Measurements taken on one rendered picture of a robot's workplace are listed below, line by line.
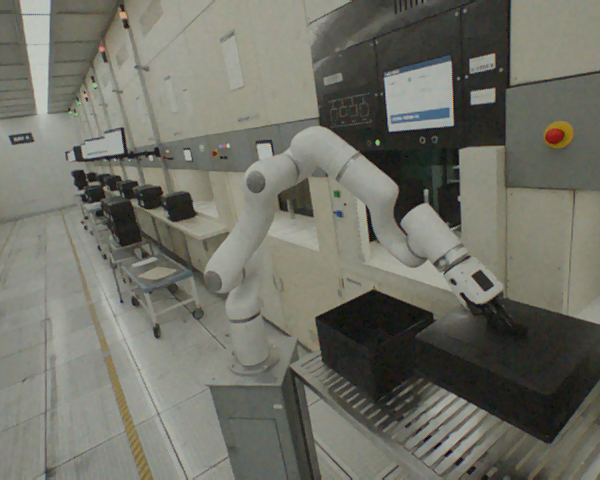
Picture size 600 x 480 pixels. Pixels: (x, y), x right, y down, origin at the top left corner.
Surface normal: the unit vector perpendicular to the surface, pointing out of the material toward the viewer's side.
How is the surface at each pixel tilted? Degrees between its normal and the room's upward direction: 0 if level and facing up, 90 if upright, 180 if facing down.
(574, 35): 90
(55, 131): 90
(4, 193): 90
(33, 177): 90
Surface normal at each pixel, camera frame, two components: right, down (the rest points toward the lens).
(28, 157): 0.55, 0.17
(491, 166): -0.82, 0.29
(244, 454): -0.19, 0.32
